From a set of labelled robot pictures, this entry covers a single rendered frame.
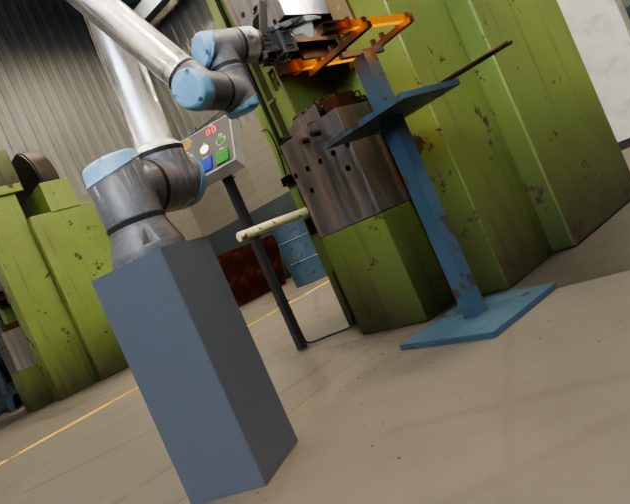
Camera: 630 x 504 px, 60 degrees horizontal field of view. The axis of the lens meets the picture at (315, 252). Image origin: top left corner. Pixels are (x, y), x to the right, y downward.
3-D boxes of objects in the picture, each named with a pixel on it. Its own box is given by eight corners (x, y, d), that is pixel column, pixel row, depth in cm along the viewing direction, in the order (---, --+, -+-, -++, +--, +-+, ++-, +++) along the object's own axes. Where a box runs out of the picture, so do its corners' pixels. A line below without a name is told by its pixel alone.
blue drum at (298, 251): (319, 280, 681) (290, 214, 679) (287, 292, 719) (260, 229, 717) (345, 266, 726) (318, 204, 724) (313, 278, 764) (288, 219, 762)
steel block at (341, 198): (380, 212, 216) (335, 107, 215) (320, 238, 244) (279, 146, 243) (453, 179, 253) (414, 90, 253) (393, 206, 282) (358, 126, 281)
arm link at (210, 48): (198, 80, 139) (182, 43, 138) (238, 73, 146) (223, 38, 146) (213, 61, 131) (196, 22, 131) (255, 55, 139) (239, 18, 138)
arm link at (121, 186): (93, 237, 136) (64, 172, 136) (142, 226, 151) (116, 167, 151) (132, 214, 129) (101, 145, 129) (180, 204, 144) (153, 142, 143)
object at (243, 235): (244, 241, 241) (239, 230, 241) (238, 244, 245) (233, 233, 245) (312, 214, 270) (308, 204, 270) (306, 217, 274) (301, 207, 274)
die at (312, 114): (322, 121, 230) (313, 102, 230) (293, 140, 245) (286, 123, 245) (381, 107, 258) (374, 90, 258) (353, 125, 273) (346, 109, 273)
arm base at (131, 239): (158, 248, 127) (141, 209, 127) (98, 278, 134) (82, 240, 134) (200, 238, 145) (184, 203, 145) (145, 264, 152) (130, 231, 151)
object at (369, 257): (428, 321, 217) (380, 212, 216) (362, 335, 245) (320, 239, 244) (493, 273, 254) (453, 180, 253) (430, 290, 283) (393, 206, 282)
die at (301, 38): (287, 42, 229) (278, 21, 229) (261, 67, 244) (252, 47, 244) (351, 37, 257) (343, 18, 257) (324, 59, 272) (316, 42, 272)
